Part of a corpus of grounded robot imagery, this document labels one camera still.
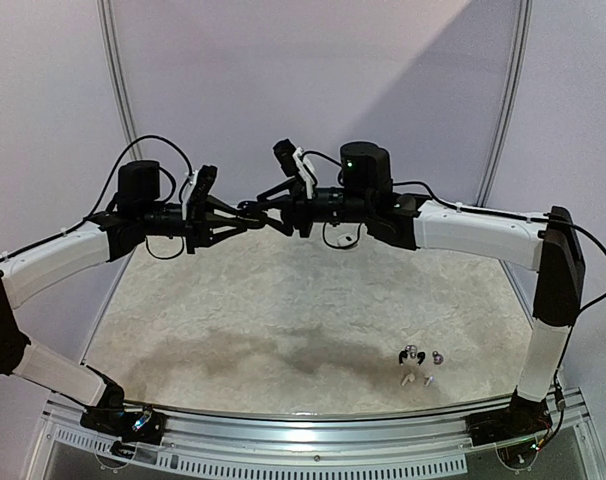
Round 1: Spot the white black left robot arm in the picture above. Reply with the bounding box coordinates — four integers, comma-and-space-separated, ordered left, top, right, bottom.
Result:
0, 160, 266, 444

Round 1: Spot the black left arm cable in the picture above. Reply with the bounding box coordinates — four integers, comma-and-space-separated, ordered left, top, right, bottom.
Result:
82, 134, 194, 226

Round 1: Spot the black gold earbud charging case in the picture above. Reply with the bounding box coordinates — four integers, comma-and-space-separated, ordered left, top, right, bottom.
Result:
237, 200, 272, 230

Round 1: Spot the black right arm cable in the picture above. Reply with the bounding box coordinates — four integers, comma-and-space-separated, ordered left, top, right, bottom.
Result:
392, 179, 606, 311

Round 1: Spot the aluminium corner post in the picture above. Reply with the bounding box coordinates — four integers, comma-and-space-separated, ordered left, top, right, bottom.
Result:
97, 0, 137, 142
472, 0, 532, 209

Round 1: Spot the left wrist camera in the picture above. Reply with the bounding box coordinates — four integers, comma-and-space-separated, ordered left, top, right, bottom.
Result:
181, 165, 218, 221

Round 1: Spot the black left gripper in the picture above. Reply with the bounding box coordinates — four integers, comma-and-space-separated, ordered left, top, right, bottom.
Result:
139, 195, 248, 254

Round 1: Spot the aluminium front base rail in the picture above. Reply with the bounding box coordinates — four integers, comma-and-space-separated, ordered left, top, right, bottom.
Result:
28, 389, 606, 479

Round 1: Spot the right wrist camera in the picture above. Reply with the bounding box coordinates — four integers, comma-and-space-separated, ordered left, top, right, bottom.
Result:
273, 139, 318, 200

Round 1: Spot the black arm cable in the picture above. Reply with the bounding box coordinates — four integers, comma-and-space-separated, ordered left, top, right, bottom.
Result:
82, 134, 194, 226
392, 179, 606, 311

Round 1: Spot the aluminium right corner post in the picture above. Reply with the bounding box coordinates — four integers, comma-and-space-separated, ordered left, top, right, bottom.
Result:
472, 0, 532, 209

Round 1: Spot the aluminium left corner post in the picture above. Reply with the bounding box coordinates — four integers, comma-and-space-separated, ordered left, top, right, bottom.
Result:
97, 0, 137, 142

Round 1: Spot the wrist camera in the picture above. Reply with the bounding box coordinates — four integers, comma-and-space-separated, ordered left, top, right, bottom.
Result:
181, 165, 218, 221
273, 139, 318, 200

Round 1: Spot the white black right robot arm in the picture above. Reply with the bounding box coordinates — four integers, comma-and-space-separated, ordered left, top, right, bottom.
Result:
255, 140, 585, 446

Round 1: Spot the purple earbud right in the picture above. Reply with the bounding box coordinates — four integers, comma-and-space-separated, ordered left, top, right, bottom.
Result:
432, 351, 444, 365

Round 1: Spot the white earbud left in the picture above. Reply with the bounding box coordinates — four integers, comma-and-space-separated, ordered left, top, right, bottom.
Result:
401, 373, 416, 386

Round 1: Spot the white earbud charging case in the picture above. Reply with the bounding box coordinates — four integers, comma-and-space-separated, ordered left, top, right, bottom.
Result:
336, 234, 358, 249

